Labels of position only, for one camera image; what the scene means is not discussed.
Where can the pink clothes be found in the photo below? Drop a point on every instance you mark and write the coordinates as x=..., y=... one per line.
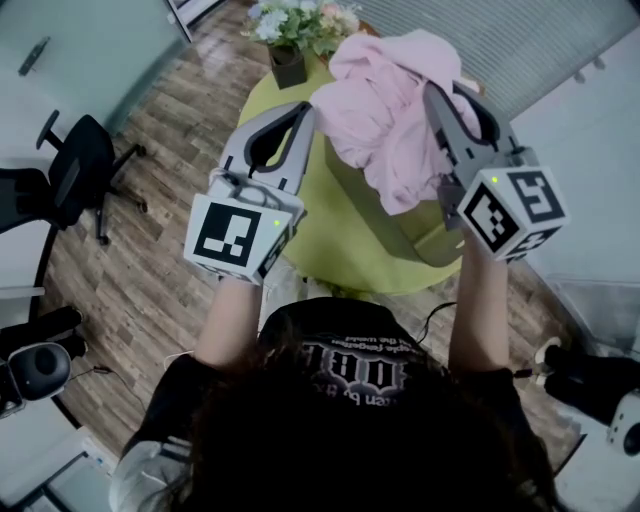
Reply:
x=385, y=110

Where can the person's black printed t-shirt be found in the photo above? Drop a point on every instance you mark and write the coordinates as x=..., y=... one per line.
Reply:
x=350, y=340

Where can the black office chair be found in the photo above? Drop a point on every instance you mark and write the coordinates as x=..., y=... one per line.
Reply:
x=20, y=200
x=82, y=160

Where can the person's left forearm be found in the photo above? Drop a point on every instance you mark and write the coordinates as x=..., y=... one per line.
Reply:
x=227, y=325

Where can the transparent plastic bin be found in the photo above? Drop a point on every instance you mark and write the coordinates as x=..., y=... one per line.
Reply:
x=370, y=205

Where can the white window blinds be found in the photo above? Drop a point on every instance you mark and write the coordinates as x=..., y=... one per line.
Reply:
x=475, y=35

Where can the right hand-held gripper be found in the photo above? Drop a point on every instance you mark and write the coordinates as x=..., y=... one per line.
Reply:
x=535, y=195

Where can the round table with yellow-green tablecloth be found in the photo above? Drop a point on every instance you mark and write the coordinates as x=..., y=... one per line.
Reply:
x=320, y=225

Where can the person's right forearm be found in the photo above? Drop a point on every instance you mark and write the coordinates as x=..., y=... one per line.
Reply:
x=477, y=310

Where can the artificial flowers in dark pot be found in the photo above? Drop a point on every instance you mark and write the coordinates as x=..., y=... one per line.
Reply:
x=287, y=65

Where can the frosted glass door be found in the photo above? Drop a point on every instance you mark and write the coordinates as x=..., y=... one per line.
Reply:
x=100, y=50

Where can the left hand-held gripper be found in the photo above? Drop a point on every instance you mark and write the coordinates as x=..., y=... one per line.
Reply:
x=225, y=235

